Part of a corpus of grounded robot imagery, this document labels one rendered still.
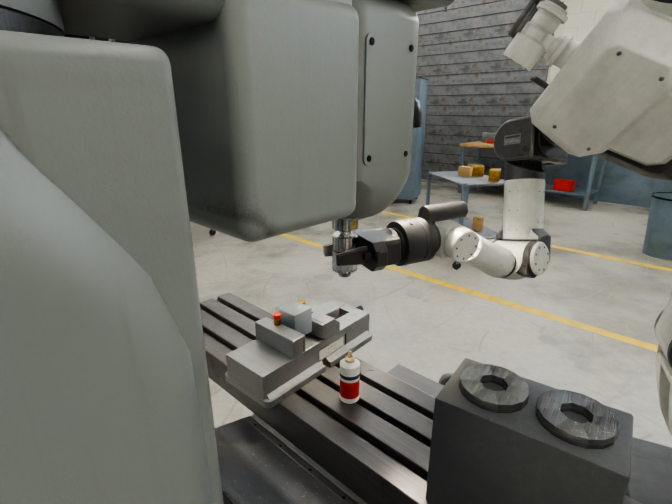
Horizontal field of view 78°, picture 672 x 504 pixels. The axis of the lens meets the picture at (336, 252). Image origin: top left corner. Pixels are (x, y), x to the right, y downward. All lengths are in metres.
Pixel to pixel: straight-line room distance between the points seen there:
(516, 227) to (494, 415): 0.57
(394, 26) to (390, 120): 0.12
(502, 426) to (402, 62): 0.51
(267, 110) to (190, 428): 0.31
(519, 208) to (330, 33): 0.69
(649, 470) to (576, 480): 0.91
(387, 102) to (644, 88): 0.46
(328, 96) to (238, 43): 0.12
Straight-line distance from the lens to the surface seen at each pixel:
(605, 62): 0.90
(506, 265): 0.99
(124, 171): 0.33
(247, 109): 0.44
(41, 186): 0.31
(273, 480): 0.82
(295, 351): 0.87
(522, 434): 0.59
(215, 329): 1.16
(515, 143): 1.07
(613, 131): 0.95
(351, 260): 0.73
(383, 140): 0.63
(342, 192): 0.54
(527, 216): 1.07
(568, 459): 0.59
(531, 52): 0.97
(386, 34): 0.64
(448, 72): 9.11
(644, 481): 1.46
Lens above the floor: 1.48
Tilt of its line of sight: 19 degrees down
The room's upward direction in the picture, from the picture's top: straight up
